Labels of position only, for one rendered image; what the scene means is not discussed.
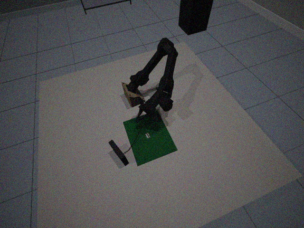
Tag green circuit board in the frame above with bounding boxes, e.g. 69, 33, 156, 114
123, 116, 177, 166

